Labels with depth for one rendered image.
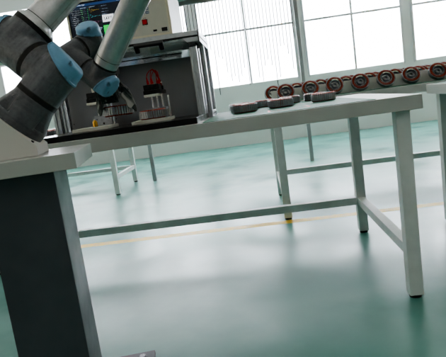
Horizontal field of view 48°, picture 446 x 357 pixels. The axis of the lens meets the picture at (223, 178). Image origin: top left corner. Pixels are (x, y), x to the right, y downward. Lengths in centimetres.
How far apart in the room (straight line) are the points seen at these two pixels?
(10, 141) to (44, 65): 21
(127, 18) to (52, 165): 50
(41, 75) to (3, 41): 14
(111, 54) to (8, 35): 29
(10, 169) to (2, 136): 10
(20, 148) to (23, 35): 30
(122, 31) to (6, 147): 47
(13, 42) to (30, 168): 35
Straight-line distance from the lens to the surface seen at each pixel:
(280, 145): 318
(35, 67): 139
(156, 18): 221
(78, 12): 230
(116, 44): 154
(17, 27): 145
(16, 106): 137
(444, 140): 288
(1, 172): 129
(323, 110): 178
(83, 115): 240
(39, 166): 127
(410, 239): 196
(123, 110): 183
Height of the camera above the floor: 83
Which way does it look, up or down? 9 degrees down
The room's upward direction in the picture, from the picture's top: 8 degrees counter-clockwise
